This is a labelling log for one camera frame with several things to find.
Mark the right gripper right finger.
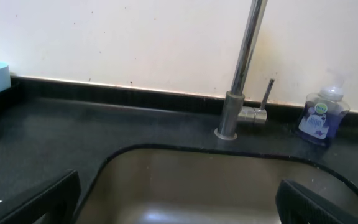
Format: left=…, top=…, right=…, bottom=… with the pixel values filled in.
left=275, top=179, right=358, bottom=224

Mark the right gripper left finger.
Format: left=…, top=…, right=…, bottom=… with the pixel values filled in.
left=0, top=169, right=81, bottom=224

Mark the blue soap bottle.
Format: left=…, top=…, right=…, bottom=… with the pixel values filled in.
left=295, top=84, right=351, bottom=146

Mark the steel sink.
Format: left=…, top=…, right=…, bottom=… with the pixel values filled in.
left=71, top=143, right=358, bottom=224

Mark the steel tap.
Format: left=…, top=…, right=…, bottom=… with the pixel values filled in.
left=214, top=0, right=275, bottom=141

